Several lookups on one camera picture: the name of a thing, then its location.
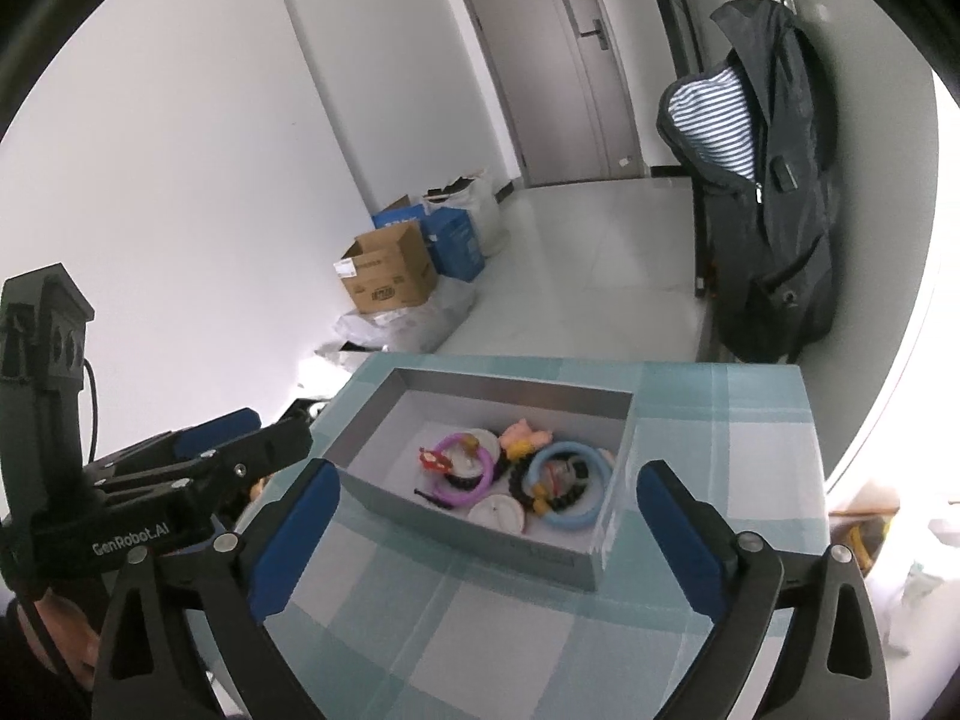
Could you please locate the blue ring bracelet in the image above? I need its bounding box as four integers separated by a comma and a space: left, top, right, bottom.
524, 439, 616, 533

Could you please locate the grey cardboard tray box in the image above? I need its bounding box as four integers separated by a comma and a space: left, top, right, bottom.
314, 366, 633, 590

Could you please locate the left hand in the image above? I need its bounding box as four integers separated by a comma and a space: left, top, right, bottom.
14, 590, 101, 691

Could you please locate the small white round lid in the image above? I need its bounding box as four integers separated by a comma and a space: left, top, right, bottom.
467, 493, 526, 536

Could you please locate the black metal rack frame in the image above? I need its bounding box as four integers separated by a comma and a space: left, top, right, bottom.
654, 0, 708, 78

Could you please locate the red charm clip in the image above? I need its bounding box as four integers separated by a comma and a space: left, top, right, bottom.
418, 447, 454, 475

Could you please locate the black bead bracelet left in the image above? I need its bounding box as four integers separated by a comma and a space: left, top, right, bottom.
413, 463, 490, 511

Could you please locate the black bead bracelet right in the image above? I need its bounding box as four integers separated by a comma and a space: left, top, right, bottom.
506, 448, 550, 519

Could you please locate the white plastic bag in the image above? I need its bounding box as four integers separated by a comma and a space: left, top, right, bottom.
316, 277, 478, 359

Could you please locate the yellow snack bag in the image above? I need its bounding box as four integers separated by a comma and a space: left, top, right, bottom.
828, 483, 901, 575

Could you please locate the purple ring bracelet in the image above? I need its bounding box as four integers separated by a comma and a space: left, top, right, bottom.
434, 429, 500, 511

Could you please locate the black hanging jacket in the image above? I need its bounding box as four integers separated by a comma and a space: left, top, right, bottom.
658, 0, 838, 362

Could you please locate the brown cardboard box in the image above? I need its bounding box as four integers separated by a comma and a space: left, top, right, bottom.
334, 221, 438, 314

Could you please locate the black bead bracelet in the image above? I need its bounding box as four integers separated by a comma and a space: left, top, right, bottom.
413, 463, 490, 511
506, 448, 550, 519

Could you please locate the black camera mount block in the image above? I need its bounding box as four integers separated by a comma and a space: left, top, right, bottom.
2, 263, 94, 522

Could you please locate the white round case red rim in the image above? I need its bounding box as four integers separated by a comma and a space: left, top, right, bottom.
446, 429, 501, 483

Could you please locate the pink pig charm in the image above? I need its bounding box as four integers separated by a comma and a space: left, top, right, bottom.
498, 419, 553, 461

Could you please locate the grey door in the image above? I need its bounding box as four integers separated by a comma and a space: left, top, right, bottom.
464, 0, 644, 187

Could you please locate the blue cardboard box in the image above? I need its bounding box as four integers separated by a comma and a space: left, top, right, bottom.
373, 197, 485, 283

